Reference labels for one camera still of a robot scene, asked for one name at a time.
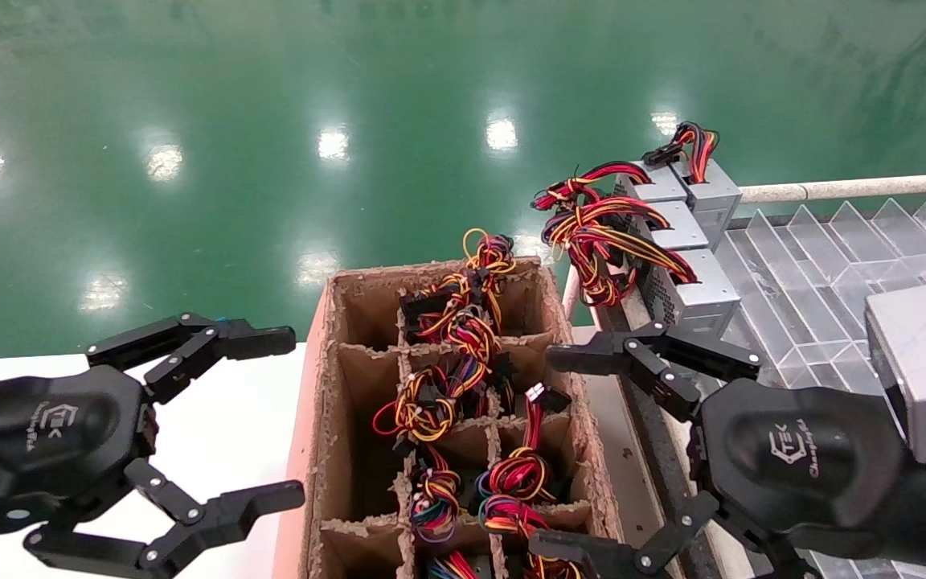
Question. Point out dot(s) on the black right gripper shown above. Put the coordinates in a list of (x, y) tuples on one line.
[(801, 458)]

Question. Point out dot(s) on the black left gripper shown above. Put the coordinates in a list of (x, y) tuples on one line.
[(37, 434)]

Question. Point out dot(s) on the brown cardboard divider box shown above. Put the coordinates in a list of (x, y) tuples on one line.
[(350, 450)]

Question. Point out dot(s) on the clear acrylic divider tray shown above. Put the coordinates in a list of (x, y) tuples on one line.
[(817, 265)]

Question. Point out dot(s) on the white pipe post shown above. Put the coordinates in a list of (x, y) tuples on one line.
[(572, 293)]

